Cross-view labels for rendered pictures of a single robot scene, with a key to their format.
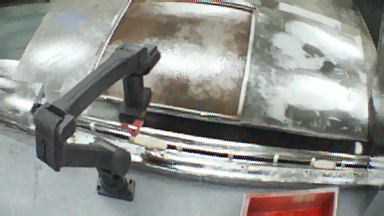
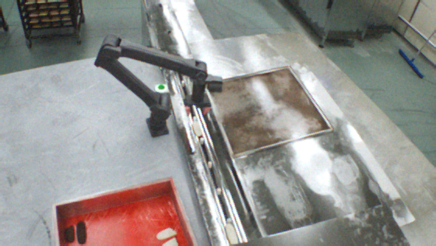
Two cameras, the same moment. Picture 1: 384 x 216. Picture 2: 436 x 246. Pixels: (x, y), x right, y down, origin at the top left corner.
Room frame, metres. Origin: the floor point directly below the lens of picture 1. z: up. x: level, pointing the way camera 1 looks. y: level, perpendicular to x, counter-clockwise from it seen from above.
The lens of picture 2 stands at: (0.36, -0.81, 1.99)
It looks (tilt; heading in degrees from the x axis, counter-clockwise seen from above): 45 degrees down; 54
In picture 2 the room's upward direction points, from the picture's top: 9 degrees clockwise
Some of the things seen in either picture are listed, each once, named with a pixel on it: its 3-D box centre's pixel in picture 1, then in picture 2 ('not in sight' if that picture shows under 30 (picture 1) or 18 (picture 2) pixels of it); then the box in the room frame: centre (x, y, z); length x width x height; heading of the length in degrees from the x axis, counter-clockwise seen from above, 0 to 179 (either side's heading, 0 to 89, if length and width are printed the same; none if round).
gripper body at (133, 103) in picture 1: (134, 94); (198, 96); (0.94, 0.14, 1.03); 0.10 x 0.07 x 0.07; 166
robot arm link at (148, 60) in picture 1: (138, 57); (209, 79); (0.98, 0.13, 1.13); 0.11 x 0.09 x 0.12; 153
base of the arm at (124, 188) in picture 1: (112, 180); (156, 121); (0.78, 0.23, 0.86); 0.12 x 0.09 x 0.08; 84
